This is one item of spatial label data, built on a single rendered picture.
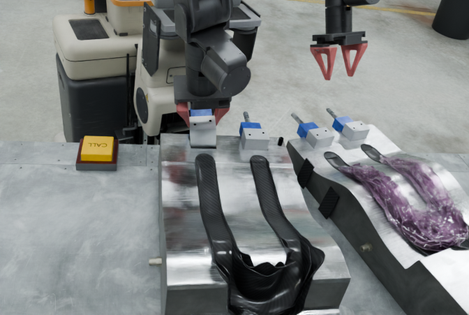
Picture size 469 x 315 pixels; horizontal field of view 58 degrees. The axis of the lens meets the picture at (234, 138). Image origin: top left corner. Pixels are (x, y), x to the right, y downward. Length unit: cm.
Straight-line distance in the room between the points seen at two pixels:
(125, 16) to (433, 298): 109
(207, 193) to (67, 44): 75
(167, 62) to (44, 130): 131
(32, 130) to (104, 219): 156
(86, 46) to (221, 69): 76
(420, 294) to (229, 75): 47
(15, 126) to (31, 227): 159
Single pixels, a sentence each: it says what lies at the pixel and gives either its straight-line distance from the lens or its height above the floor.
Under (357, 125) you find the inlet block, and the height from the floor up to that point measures 88.
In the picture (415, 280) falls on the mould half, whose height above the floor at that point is 87.
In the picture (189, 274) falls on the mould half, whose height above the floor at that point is 93.
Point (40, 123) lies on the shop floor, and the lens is 239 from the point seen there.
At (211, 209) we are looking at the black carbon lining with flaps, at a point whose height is 88.
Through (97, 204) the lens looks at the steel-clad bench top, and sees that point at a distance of 85.
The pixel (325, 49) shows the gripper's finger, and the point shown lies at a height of 106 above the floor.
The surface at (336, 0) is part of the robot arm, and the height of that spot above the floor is 115.
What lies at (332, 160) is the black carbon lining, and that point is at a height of 85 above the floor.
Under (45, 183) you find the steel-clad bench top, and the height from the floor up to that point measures 80.
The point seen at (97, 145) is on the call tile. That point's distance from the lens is 92.
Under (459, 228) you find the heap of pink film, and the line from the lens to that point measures 89.
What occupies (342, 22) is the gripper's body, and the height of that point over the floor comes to 111.
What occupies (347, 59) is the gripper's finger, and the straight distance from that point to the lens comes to 102.
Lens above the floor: 143
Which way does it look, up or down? 38 degrees down
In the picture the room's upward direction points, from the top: 12 degrees clockwise
